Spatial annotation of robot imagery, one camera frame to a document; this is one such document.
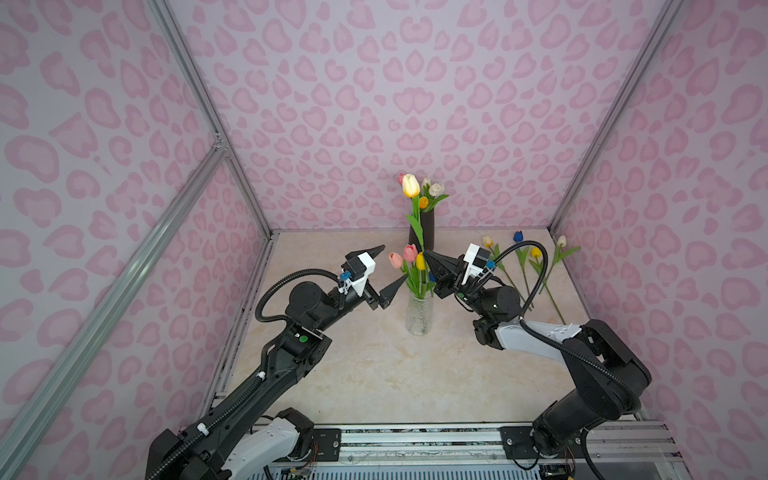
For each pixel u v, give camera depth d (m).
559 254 1.11
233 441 0.42
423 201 0.87
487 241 1.14
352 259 0.51
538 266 1.09
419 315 0.88
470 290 0.68
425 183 0.95
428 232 1.06
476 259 0.60
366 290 0.57
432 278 0.69
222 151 0.90
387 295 0.57
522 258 0.62
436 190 0.88
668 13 0.69
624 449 0.73
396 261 0.75
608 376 0.42
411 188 0.58
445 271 0.65
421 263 0.72
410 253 0.73
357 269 0.51
